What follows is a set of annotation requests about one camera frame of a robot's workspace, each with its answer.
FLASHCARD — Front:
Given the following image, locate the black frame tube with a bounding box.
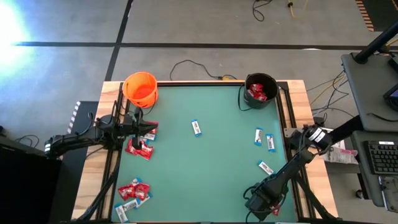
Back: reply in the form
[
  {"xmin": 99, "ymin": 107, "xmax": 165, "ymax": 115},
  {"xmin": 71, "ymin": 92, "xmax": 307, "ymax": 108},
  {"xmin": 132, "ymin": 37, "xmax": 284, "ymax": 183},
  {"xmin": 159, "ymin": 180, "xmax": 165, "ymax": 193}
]
[
  {"xmin": 354, "ymin": 20, "xmax": 398, "ymax": 65},
  {"xmin": 329, "ymin": 115, "xmax": 365, "ymax": 141}
]

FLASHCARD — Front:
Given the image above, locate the grey keyboard shelf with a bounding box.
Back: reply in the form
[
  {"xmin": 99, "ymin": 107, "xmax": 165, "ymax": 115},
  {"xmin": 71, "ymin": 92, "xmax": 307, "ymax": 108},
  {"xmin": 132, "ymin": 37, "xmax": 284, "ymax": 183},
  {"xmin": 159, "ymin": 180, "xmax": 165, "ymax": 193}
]
[{"xmin": 351, "ymin": 130, "xmax": 398, "ymax": 208}]

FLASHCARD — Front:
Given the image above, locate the yellow floor cable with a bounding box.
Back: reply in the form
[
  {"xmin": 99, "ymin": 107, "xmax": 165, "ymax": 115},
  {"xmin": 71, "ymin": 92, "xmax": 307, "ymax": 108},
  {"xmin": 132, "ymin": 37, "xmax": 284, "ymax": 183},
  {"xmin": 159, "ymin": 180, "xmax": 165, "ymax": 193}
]
[{"xmin": 286, "ymin": 0, "xmax": 309, "ymax": 19}]

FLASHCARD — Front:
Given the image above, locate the black pumpkin bucket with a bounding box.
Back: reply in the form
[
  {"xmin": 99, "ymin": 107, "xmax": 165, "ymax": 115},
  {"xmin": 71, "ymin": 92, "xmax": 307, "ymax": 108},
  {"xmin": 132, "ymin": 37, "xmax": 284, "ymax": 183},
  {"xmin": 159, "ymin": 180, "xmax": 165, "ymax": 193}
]
[{"xmin": 238, "ymin": 73, "xmax": 280, "ymax": 112}]

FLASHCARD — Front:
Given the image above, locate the grey desk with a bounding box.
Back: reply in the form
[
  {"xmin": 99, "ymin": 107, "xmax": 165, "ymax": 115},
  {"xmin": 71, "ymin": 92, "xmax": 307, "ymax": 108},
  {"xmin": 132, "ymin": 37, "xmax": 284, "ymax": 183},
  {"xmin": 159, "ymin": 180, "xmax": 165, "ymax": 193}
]
[{"xmin": 341, "ymin": 52, "xmax": 398, "ymax": 133}]

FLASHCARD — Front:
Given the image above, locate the black aluminium frame rail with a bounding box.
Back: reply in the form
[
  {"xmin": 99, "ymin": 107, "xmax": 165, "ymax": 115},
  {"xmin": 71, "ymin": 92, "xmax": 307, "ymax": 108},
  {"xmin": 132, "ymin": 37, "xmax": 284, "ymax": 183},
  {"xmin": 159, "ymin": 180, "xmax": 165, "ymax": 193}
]
[
  {"xmin": 275, "ymin": 80, "xmax": 338, "ymax": 222},
  {"xmin": 79, "ymin": 81, "xmax": 127, "ymax": 222}
]

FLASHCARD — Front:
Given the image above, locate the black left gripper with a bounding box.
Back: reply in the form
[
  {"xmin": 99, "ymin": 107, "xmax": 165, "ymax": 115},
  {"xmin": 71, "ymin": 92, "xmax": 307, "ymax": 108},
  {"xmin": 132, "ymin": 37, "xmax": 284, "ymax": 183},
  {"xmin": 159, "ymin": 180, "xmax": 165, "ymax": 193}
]
[{"xmin": 119, "ymin": 107, "xmax": 159, "ymax": 151}]

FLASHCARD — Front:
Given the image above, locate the black floor cable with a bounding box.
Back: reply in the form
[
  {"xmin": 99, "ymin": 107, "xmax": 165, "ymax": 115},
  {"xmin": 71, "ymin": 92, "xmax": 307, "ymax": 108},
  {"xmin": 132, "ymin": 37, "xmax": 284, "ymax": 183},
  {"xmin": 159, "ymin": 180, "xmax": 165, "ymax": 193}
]
[
  {"xmin": 169, "ymin": 58, "xmax": 239, "ymax": 82},
  {"xmin": 252, "ymin": 0, "xmax": 274, "ymax": 22}
]

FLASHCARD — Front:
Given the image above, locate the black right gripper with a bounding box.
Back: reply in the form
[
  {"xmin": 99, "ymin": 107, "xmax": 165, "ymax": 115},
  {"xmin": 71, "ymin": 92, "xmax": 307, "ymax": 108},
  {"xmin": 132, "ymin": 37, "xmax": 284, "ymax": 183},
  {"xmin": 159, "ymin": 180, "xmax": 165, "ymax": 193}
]
[{"xmin": 244, "ymin": 182, "xmax": 289, "ymax": 218}]

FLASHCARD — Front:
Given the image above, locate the black cabinet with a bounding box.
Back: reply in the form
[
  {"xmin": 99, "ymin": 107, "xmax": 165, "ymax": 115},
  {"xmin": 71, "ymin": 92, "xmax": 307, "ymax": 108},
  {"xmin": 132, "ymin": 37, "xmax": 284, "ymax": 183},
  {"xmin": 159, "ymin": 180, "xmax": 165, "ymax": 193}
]
[{"xmin": 0, "ymin": 135, "xmax": 63, "ymax": 224}]

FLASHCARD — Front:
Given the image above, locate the tablet screen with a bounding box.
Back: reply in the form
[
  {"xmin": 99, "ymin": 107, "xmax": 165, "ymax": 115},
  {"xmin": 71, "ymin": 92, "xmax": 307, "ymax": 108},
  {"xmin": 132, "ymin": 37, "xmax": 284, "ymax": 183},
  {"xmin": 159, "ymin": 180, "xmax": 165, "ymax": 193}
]
[{"xmin": 382, "ymin": 83, "xmax": 398, "ymax": 111}]

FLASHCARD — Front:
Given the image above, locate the striped floor mat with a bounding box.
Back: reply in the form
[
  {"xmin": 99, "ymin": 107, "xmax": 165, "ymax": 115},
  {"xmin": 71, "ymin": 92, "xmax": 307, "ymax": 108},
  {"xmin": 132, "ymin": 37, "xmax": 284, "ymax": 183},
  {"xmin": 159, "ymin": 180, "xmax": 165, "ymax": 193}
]
[{"xmin": 355, "ymin": 0, "xmax": 398, "ymax": 32}]

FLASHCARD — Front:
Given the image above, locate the black keyboard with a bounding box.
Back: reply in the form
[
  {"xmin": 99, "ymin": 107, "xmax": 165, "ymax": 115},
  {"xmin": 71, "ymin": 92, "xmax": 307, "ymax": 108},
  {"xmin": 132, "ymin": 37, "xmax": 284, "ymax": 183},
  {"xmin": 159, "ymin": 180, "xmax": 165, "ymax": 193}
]
[{"xmin": 363, "ymin": 140, "xmax": 398, "ymax": 176}]

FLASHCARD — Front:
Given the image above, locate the orange pumpkin bucket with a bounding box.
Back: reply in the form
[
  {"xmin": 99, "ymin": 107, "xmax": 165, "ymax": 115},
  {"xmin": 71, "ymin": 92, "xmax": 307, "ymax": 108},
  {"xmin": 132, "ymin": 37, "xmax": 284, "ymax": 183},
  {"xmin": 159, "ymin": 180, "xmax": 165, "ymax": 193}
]
[{"xmin": 122, "ymin": 72, "xmax": 159, "ymax": 116}]

